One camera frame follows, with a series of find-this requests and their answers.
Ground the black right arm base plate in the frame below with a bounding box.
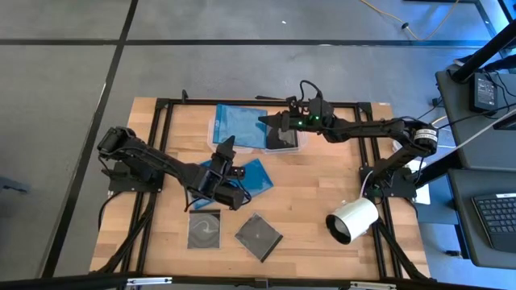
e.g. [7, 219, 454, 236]
[360, 164, 418, 199]

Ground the dark grey furniture foot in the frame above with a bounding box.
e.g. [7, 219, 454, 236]
[0, 176, 31, 194]

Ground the yellow floor cable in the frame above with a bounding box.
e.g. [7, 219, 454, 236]
[358, 0, 460, 42]

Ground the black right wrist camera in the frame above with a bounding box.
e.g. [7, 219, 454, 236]
[285, 95, 302, 114]

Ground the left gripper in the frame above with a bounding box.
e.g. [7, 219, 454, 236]
[189, 135, 247, 210]

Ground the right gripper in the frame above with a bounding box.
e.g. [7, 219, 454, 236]
[257, 98, 335, 132]

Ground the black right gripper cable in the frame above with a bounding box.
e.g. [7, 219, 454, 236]
[298, 79, 323, 102]

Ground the black beam with silver brackets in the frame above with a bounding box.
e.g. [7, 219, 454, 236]
[0, 272, 516, 290]

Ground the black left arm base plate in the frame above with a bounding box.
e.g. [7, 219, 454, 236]
[106, 159, 166, 193]

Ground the black jewel case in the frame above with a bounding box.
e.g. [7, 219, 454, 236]
[234, 212, 284, 263]
[265, 126, 300, 151]

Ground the black aluminium table frame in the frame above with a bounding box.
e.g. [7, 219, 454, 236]
[90, 89, 431, 281]

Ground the white cylindrical camera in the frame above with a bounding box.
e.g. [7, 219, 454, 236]
[324, 197, 380, 246]

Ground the black keyboard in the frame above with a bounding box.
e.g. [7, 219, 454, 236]
[471, 192, 516, 253]

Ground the black slanted pole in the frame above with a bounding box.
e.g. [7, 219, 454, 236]
[449, 19, 516, 84]

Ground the black jewel case swirl print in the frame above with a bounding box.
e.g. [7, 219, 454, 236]
[187, 209, 222, 250]

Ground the clear plastic container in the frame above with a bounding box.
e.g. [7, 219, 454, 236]
[207, 115, 261, 155]
[257, 120, 307, 155]

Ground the grey side desk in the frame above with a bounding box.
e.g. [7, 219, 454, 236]
[435, 68, 516, 172]
[447, 168, 516, 270]

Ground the black power adapter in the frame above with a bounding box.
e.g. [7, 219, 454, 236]
[469, 72, 500, 114]

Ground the white power box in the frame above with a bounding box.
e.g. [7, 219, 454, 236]
[410, 183, 432, 205]

